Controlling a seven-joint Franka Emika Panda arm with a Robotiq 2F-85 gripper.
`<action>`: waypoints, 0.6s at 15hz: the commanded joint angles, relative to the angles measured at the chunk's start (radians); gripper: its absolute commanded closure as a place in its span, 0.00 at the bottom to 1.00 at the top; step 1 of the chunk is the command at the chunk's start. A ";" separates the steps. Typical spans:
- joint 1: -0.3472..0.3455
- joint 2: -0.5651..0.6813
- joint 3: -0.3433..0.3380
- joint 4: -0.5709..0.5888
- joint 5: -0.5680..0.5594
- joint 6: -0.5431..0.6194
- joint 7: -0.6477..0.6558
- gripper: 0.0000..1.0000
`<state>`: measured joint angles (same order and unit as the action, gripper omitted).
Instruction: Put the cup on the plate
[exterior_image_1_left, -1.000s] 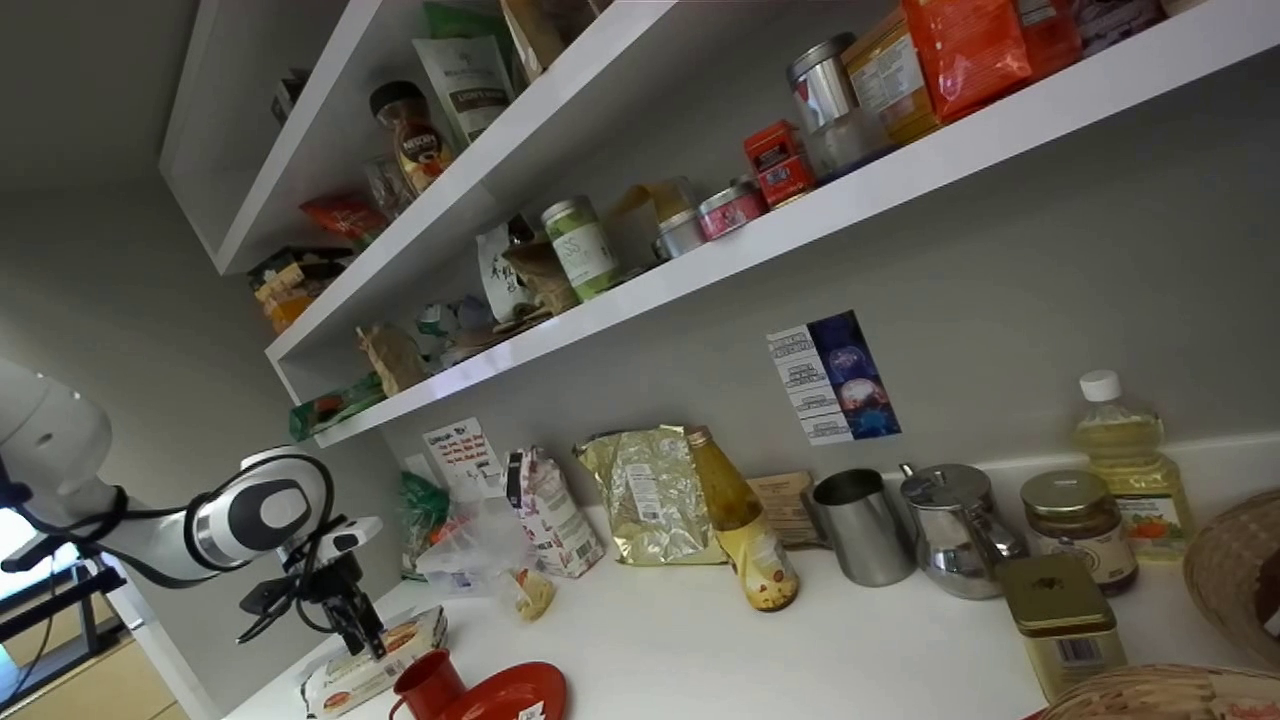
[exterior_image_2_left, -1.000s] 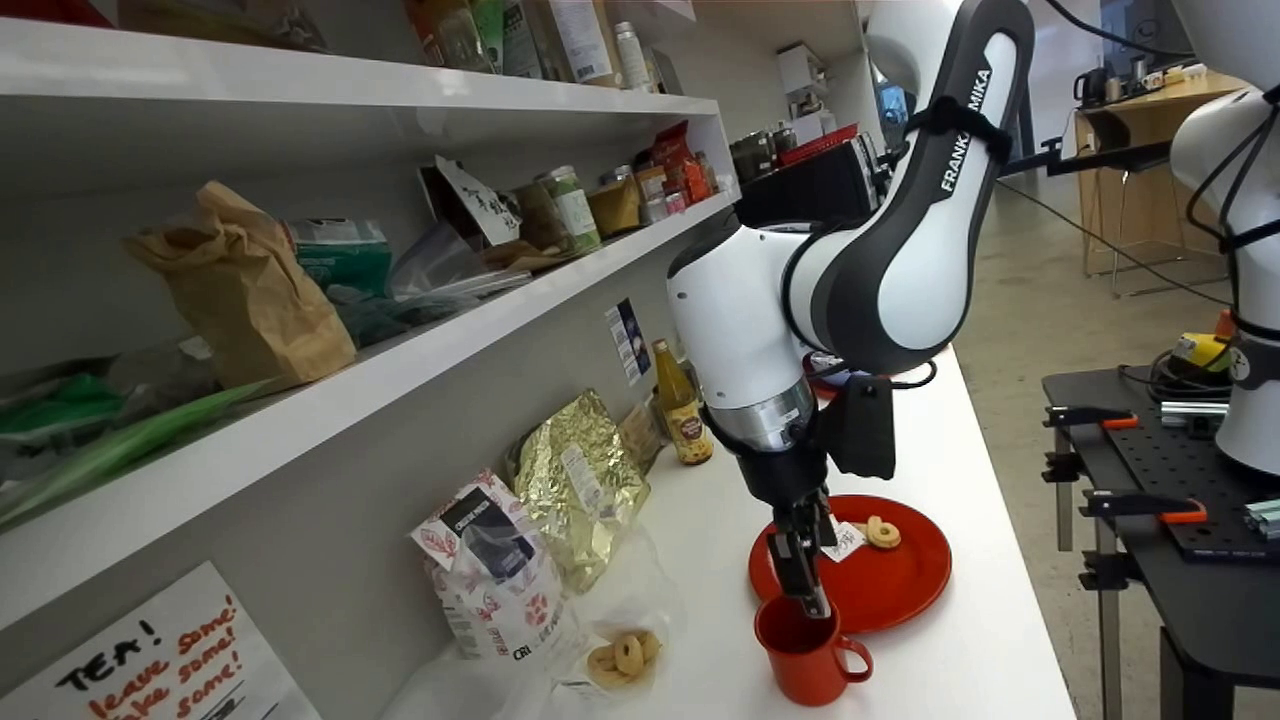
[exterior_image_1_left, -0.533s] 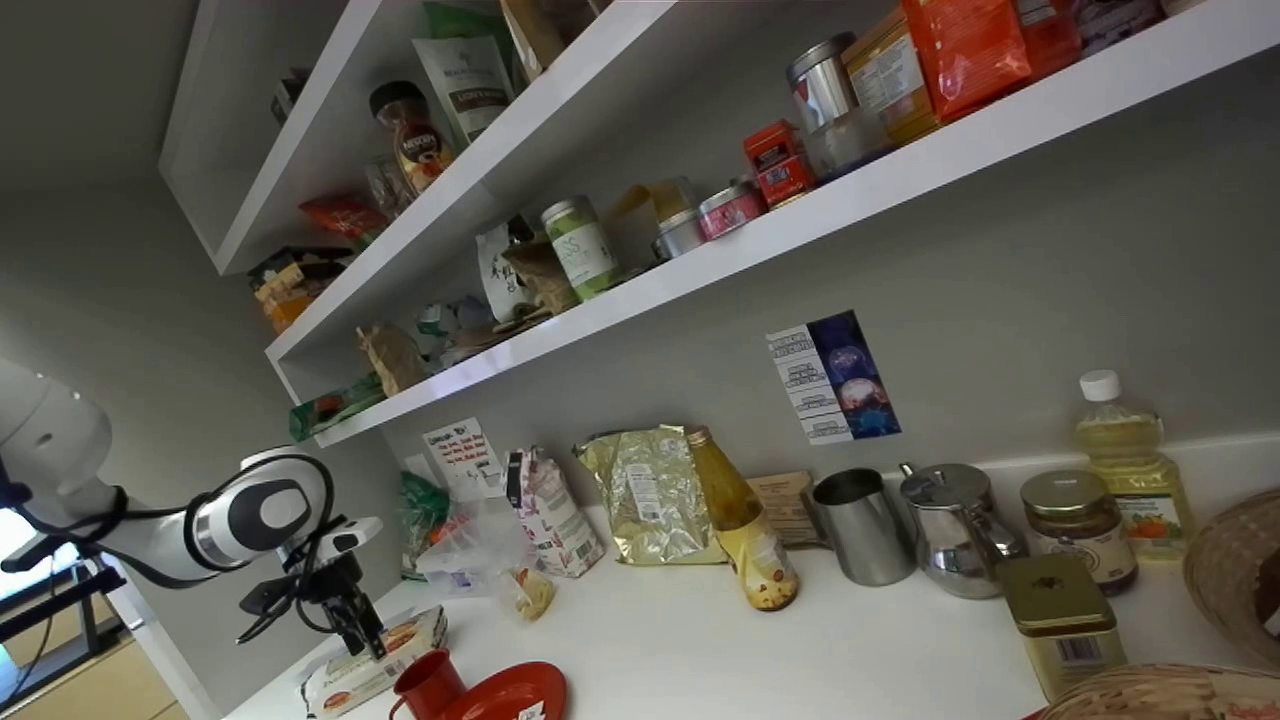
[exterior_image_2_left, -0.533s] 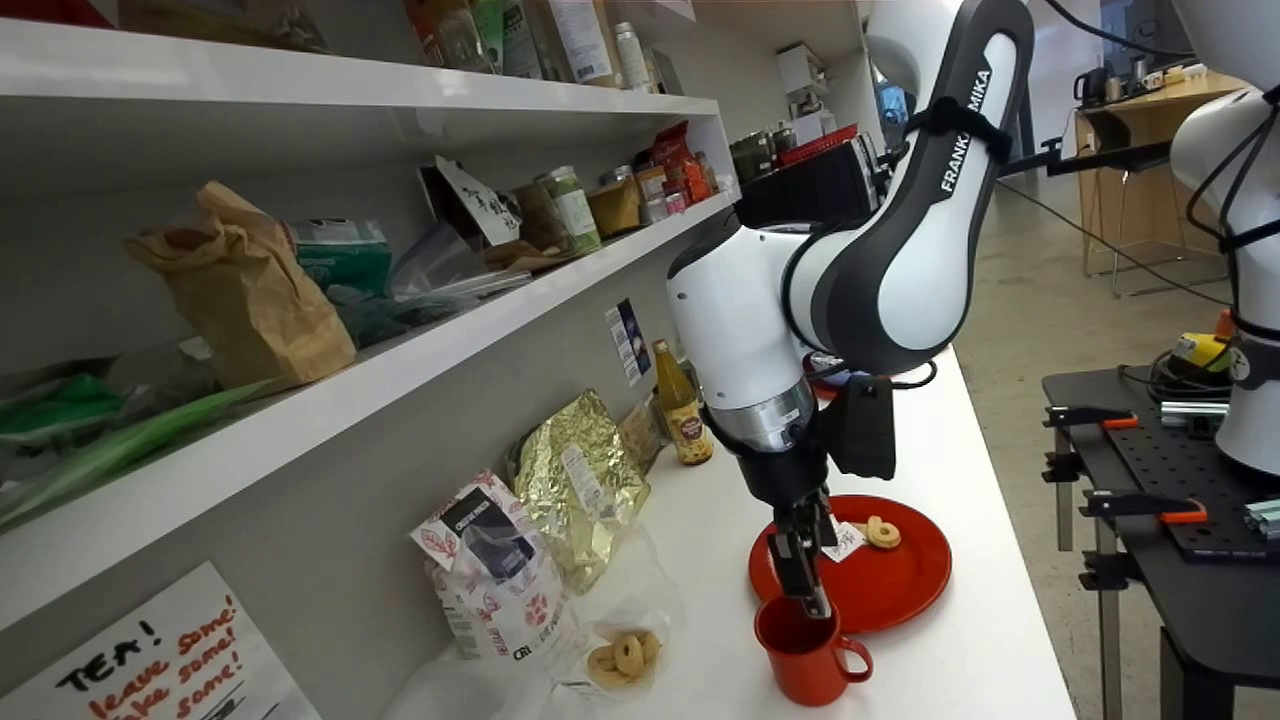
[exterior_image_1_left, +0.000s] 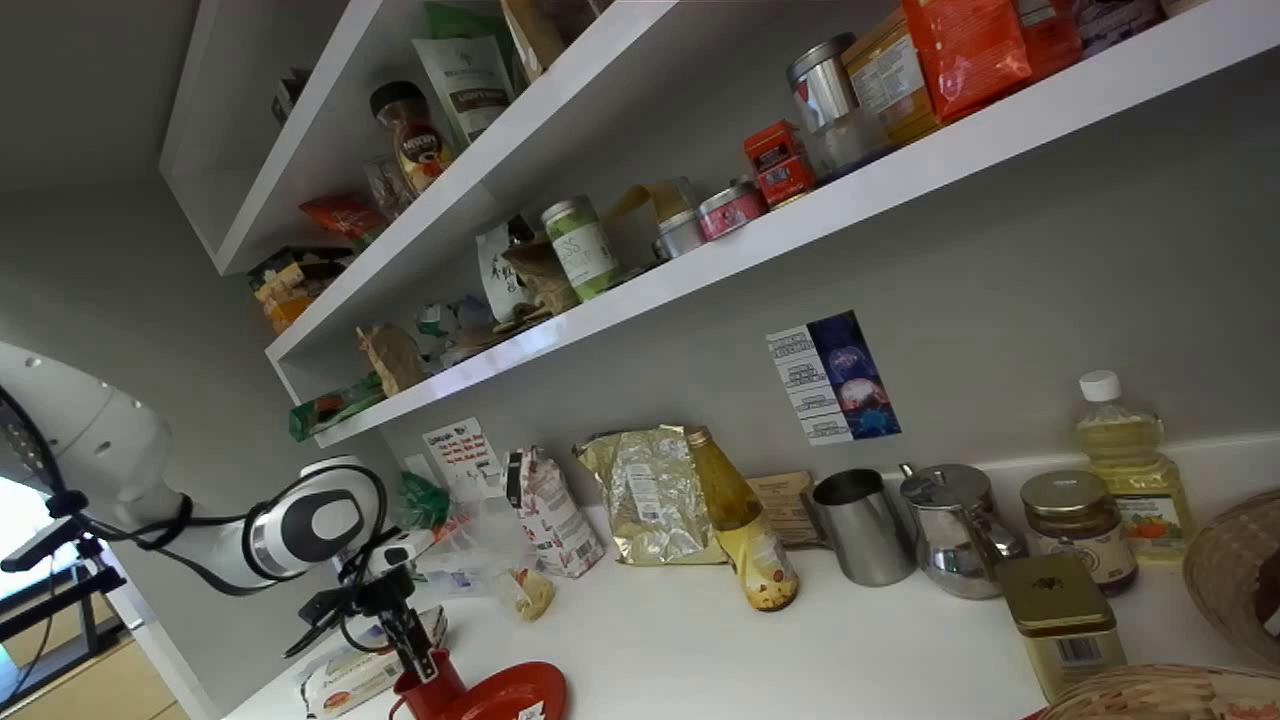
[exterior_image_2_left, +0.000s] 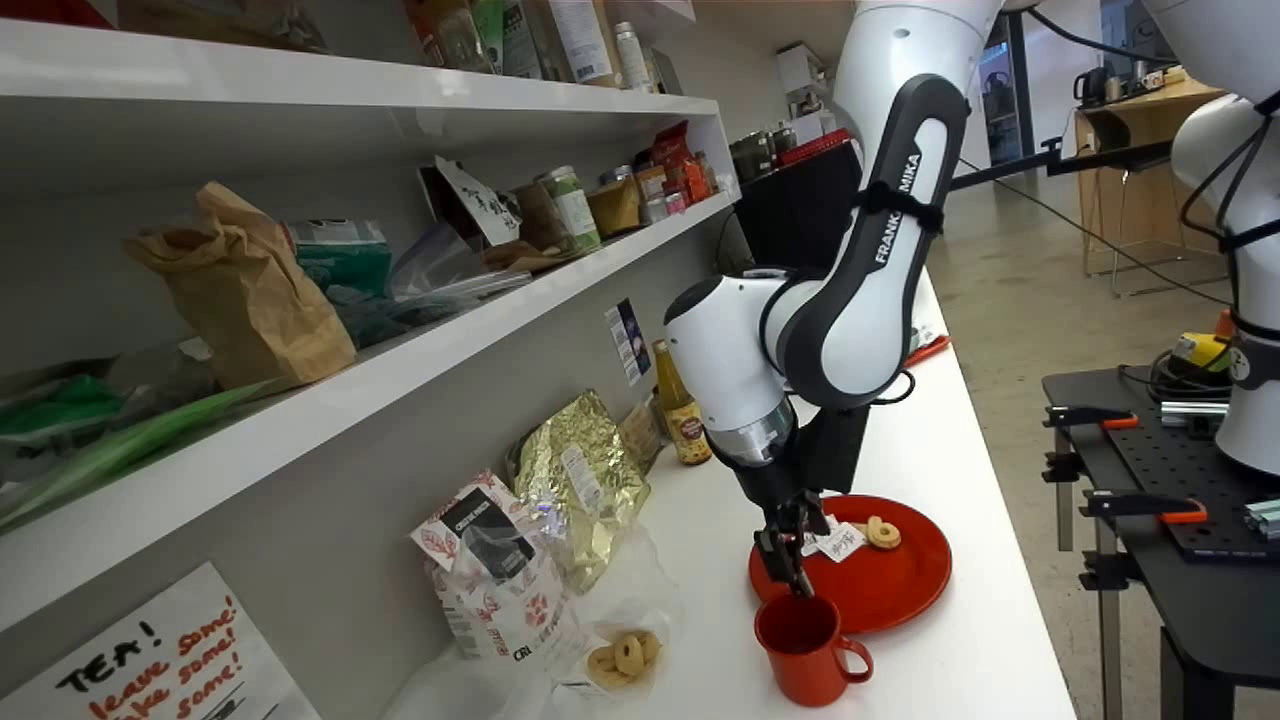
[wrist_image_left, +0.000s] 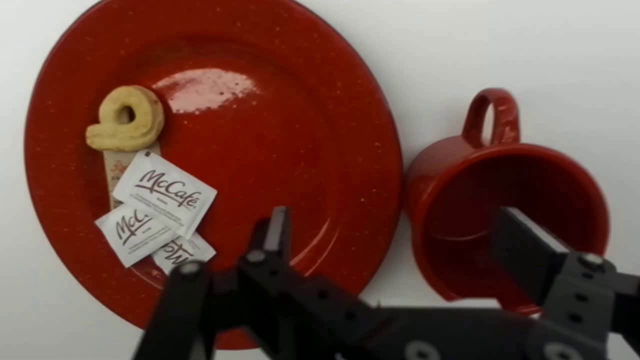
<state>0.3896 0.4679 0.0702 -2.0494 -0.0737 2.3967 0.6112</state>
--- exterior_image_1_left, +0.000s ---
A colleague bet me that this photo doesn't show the steel teapot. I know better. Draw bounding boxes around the steel teapot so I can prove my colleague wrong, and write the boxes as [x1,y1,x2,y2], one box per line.
[894,460,1033,606]

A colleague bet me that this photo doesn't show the red round plate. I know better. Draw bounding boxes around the red round plate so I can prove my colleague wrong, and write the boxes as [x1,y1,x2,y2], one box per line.
[456,661,572,720]

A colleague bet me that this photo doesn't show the wicker basket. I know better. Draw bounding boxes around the wicker basket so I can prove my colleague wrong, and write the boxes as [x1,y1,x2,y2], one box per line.
[1179,483,1280,673]

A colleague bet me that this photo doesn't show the pink round tin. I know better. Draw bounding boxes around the pink round tin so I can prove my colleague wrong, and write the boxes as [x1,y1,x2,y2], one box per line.
[695,181,769,244]

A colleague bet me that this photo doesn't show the orange red snack bag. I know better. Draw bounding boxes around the orange red snack bag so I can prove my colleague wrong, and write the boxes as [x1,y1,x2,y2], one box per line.
[901,0,1037,129]

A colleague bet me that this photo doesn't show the brown paper bag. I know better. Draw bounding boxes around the brown paper bag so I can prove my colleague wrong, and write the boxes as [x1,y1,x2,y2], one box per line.
[352,322,433,400]

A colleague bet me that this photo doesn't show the cooking oil bottle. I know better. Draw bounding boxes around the cooking oil bottle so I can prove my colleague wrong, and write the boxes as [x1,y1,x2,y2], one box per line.
[1069,370,1194,565]

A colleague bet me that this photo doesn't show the brown cardboard box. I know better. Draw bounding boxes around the brown cardboard box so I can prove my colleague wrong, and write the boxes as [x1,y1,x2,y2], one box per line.
[742,468,826,554]

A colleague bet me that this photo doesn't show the clear plastic cookie bag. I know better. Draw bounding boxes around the clear plastic cookie bag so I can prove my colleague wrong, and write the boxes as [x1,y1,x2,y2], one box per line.
[424,495,564,630]

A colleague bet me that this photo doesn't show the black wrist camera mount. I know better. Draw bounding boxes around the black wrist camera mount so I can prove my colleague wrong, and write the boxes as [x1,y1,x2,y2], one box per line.
[285,581,393,661]

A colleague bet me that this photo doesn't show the white handwritten tea sign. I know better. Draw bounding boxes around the white handwritten tea sign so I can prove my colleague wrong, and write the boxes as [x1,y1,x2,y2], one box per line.
[420,418,513,510]

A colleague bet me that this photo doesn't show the red small box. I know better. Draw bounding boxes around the red small box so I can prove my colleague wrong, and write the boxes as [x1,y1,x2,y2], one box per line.
[741,116,819,212]

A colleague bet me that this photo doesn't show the steel can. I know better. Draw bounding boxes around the steel can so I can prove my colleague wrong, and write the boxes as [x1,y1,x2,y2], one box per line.
[787,34,862,135]

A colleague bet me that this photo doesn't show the white small tin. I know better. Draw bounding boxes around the white small tin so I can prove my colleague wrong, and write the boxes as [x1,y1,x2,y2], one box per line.
[655,208,706,259]

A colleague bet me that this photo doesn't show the white snack packet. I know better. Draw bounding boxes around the white snack packet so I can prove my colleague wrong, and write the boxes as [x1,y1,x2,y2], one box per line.
[294,645,405,720]

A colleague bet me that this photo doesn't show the gold square tin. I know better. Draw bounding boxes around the gold square tin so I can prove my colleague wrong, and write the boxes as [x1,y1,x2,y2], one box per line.
[991,549,1130,703]

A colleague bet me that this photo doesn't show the green plastic bags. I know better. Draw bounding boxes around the green plastic bags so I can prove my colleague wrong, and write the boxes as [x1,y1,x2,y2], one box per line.
[288,377,388,444]

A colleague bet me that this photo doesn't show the black tripod stand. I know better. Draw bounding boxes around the black tripod stand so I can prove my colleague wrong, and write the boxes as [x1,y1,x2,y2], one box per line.
[0,492,137,712]

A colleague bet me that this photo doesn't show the white green pouch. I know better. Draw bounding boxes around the white green pouch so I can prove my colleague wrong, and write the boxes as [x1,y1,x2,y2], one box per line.
[406,5,514,144]

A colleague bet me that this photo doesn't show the red foil packet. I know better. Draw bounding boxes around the red foil packet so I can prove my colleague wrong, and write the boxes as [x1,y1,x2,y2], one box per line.
[294,188,393,247]

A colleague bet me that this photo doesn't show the white red patterned bag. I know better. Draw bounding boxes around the white red patterned bag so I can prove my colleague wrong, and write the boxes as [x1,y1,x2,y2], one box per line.
[504,444,613,584]

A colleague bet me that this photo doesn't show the gold foil bag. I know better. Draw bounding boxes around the gold foil bag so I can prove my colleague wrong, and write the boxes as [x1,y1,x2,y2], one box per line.
[572,420,730,573]

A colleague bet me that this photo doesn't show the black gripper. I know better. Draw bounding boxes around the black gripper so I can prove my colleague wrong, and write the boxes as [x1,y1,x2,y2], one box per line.
[348,570,448,693]

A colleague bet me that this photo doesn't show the woven wicker lid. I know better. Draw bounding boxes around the woven wicker lid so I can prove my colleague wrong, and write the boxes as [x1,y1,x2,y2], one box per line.
[1023,661,1280,720]

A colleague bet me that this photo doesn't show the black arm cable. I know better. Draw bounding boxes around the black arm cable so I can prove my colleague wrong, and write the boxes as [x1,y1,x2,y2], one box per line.
[51,489,276,596]

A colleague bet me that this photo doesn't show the tan lidded jar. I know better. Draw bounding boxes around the tan lidded jar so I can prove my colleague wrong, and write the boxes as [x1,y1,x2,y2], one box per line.
[604,175,690,271]

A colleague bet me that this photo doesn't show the steel milk pitcher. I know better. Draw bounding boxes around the steel milk pitcher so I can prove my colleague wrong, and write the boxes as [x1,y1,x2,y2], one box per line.
[809,464,919,594]

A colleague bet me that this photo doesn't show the green label white jar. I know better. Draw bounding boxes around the green label white jar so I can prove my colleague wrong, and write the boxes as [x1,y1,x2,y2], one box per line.
[535,195,625,306]

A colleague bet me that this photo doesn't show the brown spread jar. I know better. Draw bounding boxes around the brown spread jar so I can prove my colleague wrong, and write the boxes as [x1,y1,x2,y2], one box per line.
[368,78,451,194]

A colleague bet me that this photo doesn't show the orange yellow jars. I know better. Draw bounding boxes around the orange yellow jars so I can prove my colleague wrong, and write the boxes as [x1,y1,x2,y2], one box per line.
[251,247,337,336]

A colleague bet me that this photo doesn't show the brown bottle yellow label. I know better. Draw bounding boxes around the brown bottle yellow label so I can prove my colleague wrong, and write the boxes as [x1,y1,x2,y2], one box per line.
[683,429,805,617]

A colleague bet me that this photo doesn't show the white shelf board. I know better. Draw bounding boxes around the white shelf board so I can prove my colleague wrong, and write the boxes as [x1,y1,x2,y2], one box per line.
[157,0,393,280]
[311,0,1280,452]
[258,0,677,410]

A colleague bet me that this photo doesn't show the blue white box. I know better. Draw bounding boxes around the blue white box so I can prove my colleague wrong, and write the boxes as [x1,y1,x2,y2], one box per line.
[763,309,903,447]

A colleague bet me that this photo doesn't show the white black carton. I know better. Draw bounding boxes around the white black carton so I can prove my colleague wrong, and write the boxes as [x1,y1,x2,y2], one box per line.
[472,216,538,332]

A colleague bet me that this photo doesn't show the yellow orange box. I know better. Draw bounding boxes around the yellow orange box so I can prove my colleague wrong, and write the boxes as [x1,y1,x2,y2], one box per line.
[841,8,940,148]

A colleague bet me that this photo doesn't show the glass jar gold lid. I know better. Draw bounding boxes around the glass jar gold lid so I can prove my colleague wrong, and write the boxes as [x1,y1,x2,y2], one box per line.
[1018,468,1140,596]

